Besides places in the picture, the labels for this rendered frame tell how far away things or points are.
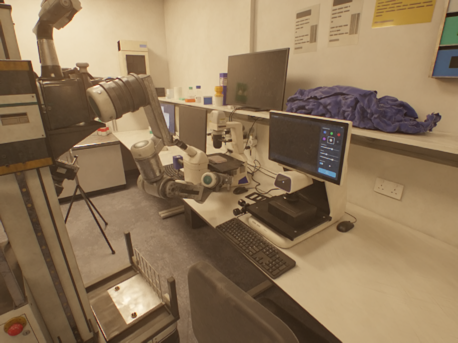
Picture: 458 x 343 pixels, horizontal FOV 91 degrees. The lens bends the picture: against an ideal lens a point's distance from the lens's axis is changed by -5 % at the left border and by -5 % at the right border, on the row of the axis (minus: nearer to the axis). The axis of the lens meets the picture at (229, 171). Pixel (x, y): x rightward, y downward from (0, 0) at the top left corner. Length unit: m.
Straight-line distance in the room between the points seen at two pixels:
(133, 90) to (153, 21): 3.49
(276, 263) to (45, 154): 0.96
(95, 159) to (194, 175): 2.16
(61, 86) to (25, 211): 0.46
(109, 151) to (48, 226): 2.50
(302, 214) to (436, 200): 0.69
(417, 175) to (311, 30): 1.18
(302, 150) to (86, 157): 2.90
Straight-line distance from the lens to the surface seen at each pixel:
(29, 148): 0.99
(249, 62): 2.08
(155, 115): 0.95
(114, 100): 0.86
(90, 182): 3.65
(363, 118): 1.39
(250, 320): 0.66
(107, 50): 4.10
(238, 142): 1.78
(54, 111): 1.01
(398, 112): 1.43
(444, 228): 1.57
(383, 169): 1.58
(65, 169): 1.43
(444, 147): 1.22
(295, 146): 1.20
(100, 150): 3.54
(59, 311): 1.37
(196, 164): 1.57
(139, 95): 0.90
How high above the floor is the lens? 1.48
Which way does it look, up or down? 21 degrees down
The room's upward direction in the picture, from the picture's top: straight up
